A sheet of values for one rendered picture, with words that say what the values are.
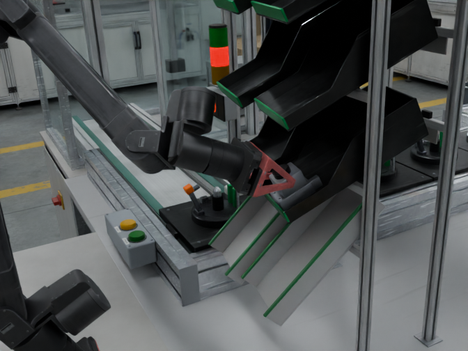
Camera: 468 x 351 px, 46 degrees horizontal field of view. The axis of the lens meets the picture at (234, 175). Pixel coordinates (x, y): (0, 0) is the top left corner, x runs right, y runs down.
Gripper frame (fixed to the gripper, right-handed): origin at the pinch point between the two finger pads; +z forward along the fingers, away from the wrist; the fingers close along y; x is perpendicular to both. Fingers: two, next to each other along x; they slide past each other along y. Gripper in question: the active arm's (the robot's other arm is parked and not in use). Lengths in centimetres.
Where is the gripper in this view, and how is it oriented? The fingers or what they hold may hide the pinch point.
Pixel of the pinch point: (284, 177)
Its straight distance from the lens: 93.2
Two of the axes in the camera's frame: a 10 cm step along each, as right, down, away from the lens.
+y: -3.1, -3.4, 8.9
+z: 8.8, 2.4, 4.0
